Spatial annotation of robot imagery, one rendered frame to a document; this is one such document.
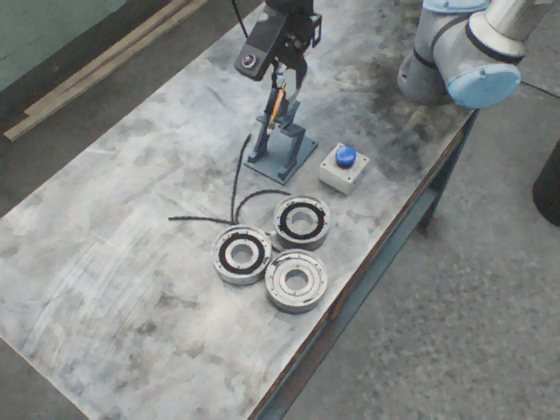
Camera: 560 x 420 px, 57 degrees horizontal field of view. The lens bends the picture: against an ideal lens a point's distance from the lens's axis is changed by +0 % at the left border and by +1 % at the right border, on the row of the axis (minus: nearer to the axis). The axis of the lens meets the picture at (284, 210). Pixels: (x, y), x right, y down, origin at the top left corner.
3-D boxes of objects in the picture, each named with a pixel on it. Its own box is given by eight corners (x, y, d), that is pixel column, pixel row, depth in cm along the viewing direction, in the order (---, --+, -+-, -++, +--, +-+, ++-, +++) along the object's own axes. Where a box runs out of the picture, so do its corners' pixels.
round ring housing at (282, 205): (316, 198, 99) (317, 186, 96) (339, 242, 94) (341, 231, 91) (265, 215, 97) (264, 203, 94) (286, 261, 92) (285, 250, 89)
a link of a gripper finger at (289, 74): (317, 91, 94) (314, 48, 86) (299, 111, 91) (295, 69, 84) (303, 86, 95) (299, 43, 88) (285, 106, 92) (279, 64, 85)
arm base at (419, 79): (417, 50, 122) (427, 13, 114) (476, 76, 117) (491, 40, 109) (385, 86, 116) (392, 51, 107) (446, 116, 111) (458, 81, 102)
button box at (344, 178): (348, 196, 100) (350, 181, 96) (318, 179, 102) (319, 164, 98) (370, 169, 103) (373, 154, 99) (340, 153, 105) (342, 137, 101)
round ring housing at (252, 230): (280, 276, 91) (280, 266, 87) (223, 296, 89) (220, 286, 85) (261, 228, 96) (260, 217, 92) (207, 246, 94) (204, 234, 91)
